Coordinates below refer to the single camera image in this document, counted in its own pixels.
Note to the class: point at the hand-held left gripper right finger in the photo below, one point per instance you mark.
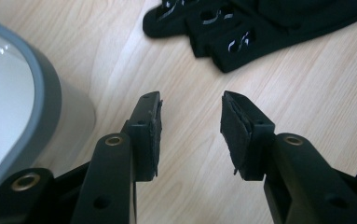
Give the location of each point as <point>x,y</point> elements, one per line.
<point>241,140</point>

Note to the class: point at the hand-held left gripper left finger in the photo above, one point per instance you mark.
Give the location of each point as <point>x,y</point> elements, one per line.
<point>143,140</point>

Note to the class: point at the black cloth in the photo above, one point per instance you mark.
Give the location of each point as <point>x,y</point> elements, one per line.
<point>260,28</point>

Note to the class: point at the grey plastic bin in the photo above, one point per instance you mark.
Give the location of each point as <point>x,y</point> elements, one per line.
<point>8,102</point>

